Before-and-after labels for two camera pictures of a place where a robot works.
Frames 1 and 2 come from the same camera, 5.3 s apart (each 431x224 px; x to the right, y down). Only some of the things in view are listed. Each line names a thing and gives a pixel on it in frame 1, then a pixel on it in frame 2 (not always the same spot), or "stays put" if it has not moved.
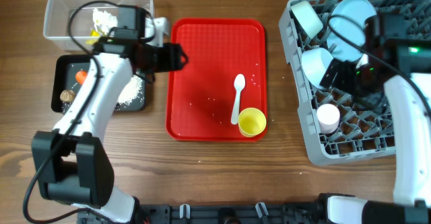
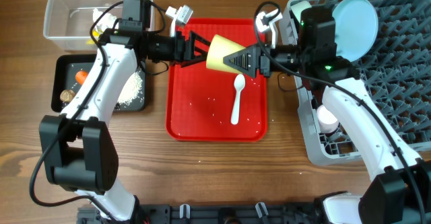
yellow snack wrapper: x=93 y=33 stays put
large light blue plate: x=358 y=8 stays put
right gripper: x=345 y=68 -> x=254 y=62
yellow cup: x=252 y=122 -> x=219 y=48
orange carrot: x=81 y=76 stays put
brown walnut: x=67 y=95 stays put
